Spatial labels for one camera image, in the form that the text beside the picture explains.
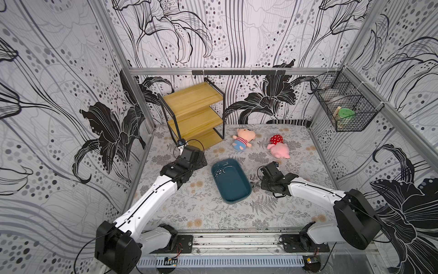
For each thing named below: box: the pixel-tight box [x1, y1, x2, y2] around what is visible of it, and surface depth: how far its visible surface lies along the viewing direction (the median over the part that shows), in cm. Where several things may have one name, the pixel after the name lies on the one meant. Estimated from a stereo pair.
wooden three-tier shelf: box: [157, 77, 226, 149], surface depth 93 cm
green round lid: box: [338, 107, 356, 119], surface depth 80 cm
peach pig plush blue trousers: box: [232, 127, 257, 152], surface depth 106 cm
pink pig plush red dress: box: [266, 134, 291, 160], surface depth 103 cm
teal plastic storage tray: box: [211, 158, 253, 205], surface depth 94 cm
